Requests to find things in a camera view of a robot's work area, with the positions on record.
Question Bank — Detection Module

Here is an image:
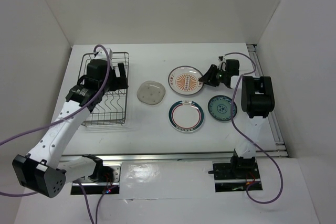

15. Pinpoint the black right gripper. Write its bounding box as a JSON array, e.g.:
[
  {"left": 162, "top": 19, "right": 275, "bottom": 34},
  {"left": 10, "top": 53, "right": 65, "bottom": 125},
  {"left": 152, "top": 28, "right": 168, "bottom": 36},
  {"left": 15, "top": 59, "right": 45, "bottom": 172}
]
[{"left": 198, "top": 65, "right": 228, "bottom": 87}]

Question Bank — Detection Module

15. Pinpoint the orange sunburst plate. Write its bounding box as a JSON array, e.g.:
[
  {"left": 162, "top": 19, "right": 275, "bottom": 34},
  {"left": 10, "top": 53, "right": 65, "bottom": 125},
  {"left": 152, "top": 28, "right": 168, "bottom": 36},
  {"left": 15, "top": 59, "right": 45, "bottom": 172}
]
[{"left": 168, "top": 66, "right": 204, "bottom": 96}]

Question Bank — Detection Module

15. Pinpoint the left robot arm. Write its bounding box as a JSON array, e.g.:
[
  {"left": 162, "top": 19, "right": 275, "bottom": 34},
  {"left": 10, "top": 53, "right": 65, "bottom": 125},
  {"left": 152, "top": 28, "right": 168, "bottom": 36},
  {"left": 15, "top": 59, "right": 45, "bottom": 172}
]
[{"left": 12, "top": 59, "right": 128, "bottom": 198}]

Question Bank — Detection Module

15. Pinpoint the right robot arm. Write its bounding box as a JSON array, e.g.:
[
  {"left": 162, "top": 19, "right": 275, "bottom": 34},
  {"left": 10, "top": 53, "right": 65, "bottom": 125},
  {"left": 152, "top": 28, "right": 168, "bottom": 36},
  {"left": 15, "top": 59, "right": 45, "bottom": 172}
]
[{"left": 199, "top": 59, "right": 275, "bottom": 178}]

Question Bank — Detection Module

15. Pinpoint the blue floral plate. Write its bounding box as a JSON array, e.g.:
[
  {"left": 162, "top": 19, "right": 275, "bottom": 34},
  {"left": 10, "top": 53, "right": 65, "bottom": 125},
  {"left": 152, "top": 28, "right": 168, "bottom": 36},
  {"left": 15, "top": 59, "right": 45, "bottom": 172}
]
[{"left": 207, "top": 95, "right": 232, "bottom": 122}]

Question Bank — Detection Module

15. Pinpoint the clear glass plate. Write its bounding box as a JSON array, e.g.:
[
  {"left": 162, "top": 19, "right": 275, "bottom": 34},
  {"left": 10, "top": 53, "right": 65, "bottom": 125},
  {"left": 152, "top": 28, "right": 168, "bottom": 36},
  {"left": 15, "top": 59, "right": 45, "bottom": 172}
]
[{"left": 136, "top": 81, "right": 166, "bottom": 105}]

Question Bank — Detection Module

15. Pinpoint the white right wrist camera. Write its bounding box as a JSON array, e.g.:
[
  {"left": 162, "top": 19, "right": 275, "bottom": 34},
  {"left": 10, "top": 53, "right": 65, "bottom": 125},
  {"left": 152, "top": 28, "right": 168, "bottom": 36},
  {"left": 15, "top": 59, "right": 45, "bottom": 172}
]
[{"left": 217, "top": 56, "right": 226, "bottom": 71}]

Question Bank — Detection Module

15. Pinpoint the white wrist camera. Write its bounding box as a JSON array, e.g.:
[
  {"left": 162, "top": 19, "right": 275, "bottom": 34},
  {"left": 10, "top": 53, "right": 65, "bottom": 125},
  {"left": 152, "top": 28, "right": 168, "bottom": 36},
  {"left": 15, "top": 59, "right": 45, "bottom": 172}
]
[
  {"left": 217, "top": 56, "right": 226, "bottom": 71},
  {"left": 94, "top": 48, "right": 113, "bottom": 68}
]

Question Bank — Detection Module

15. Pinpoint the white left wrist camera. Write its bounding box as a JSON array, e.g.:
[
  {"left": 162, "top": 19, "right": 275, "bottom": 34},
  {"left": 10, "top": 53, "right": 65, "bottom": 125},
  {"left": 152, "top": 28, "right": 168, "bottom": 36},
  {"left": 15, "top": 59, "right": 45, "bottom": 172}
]
[{"left": 94, "top": 48, "right": 113, "bottom": 68}]

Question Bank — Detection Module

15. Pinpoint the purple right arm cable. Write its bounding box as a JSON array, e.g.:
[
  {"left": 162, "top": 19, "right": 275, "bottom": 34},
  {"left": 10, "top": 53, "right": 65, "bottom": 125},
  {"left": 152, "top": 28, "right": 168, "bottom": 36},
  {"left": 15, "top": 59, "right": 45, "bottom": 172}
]
[{"left": 224, "top": 52, "right": 284, "bottom": 204}]

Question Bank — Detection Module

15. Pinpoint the metal wire dish rack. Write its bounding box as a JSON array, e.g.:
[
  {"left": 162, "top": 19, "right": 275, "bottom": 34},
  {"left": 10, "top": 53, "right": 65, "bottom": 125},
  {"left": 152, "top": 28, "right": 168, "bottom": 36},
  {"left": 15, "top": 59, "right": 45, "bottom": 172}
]
[{"left": 82, "top": 52, "right": 129, "bottom": 126}]

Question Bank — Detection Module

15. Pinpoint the green red ring plate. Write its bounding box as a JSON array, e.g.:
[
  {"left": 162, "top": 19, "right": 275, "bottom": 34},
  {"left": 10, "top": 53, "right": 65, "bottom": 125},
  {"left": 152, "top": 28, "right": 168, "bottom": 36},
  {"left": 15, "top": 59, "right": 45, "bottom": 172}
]
[{"left": 168, "top": 100, "right": 205, "bottom": 133}]

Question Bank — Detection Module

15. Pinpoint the aluminium frame rail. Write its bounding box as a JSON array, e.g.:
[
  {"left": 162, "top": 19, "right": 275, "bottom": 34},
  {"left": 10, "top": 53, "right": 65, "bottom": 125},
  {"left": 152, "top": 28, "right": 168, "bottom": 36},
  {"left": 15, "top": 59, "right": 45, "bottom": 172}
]
[{"left": 243, "top": 45, "right": 288, "bottom": 158}]

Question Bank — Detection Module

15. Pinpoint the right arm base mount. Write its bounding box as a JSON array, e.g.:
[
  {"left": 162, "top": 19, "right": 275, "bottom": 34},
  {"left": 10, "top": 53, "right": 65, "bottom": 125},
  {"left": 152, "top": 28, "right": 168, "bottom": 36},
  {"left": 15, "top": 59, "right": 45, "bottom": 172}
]
[{"left": 208, "top": 156, "right": 263, "bottom": 193}]

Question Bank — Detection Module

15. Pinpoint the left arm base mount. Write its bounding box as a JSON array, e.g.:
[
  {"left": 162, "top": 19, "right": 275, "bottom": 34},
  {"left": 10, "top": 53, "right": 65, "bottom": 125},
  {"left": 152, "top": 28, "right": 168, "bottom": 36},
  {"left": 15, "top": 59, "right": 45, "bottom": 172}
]
[{"left": 79, "top": 154, "right": 121, "bottom": 195}]

